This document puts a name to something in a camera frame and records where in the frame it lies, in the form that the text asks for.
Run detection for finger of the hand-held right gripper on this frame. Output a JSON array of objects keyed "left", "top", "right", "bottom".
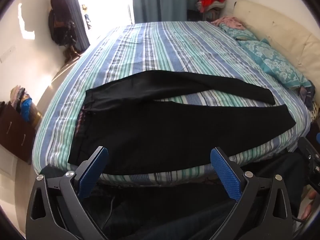
[{"left": 296, "top": 132, "right": 320, "bottom": 180}]

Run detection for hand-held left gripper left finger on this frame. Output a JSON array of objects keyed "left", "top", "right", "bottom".
[{"left": 25, "top": 146, "right": 110, "bottom": 240}]

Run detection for bed with striped sheet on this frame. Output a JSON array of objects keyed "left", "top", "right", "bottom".
[{"left": 32, "top": 21, "right": 313, "bottom": 187}]

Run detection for stack of folded clothes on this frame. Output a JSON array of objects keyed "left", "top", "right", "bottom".
[{"left": 10, "top": 85, "right": 33, "bottom": 117}]

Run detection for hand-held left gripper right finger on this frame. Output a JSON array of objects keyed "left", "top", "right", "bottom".
[{"left": 210, "top": 146, "right": 294, "bottom": 240}]

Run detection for person's dark clothing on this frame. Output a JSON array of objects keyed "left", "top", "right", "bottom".
[{"left": 40, "top": 152, "right": 309, "bottom": 240}]

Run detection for dark clothes bundle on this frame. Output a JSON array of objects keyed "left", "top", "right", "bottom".
[{"left": 299, "top": 80, "right": 320, "bottom": 120}]

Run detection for blue plastic bag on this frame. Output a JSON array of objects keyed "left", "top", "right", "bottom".
[{"left": 20, "top": 97, "right": 33, "bottom": 122}]

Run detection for blue door curtain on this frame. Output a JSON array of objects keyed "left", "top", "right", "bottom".
[{"left": 67, "top": 0, "right": 91, "bottom": 53}]

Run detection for teal floral pillow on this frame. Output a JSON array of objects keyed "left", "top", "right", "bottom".
[
  {"left": 219, "top": 22, "right": 258, "bottom": 42},
  {"left": 237, "top": 39, "right": 311, "bottom": 89}
]

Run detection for dark hanging bags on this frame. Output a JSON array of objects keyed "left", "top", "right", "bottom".
[{"left": 48, "top": 0, "right": 83, "bottom": 55}]

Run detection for dark brown dresser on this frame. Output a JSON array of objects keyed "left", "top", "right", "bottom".
[{"left": 0, "top": 101, "right": 38, "bottom": 165}]

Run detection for blue window curtain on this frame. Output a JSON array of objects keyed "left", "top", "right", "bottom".
[{"left": 131, "top": 0, "right": 219, "bottom": 24}]

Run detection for person's right hand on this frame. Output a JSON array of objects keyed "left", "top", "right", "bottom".
[{"left": 300, "top": 189, "right": 317, "bottom": 221}]

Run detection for pile of red clothes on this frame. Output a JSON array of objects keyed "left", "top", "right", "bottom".
[{"left": 196, "top": 0, "right": 227, "bottom": 13}]

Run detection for black pants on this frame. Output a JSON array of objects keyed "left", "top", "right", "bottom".
[{"left": 67, "top": 70, "right": 297, "bottom": 176}]

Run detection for cream padded headboard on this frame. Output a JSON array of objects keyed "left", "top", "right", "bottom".
[{"left": 233, "top": 0, "right": 320, "bottom": 85}]

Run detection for pink cloth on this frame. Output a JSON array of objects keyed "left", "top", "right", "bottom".
[{"left": 211, "top": 16, "right": 247, "bottom": 30}]

